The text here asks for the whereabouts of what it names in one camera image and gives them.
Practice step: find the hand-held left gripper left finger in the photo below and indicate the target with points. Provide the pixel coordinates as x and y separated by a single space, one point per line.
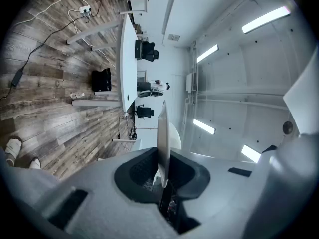
87 208

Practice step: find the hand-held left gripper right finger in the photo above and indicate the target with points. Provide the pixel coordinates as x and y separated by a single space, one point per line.
236 195

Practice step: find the white round plate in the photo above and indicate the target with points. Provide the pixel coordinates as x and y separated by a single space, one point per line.
163 138

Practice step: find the long ceiling light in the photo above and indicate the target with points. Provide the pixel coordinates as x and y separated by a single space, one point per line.
250 153
207 53
204 126
265 20

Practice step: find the person's white slipper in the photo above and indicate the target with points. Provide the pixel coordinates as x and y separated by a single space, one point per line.
13 146
35 163

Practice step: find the round grey ceiling fixture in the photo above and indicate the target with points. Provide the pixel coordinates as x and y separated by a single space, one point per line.
287 127

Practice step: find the black office chair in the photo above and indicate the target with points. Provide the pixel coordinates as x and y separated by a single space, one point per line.
149 51
144 112
144 93

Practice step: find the clear plastic bottle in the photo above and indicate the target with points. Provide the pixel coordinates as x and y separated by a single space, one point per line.
77 95

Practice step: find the black bag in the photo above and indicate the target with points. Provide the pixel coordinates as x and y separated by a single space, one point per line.
101 80

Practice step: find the black power adapter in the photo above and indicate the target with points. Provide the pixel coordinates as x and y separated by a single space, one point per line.
16 77

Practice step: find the long white desk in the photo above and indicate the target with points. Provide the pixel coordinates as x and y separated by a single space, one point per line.
127 58

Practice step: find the black monitor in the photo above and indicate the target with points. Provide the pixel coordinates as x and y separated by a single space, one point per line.
138 50

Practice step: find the ceiling air vent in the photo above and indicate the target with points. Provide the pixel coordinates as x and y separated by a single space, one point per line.
174 37

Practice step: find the white power strip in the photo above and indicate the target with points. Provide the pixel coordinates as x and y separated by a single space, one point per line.
84 9

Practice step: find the white wall air conditioner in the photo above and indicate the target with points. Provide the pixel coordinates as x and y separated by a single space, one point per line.
190 83

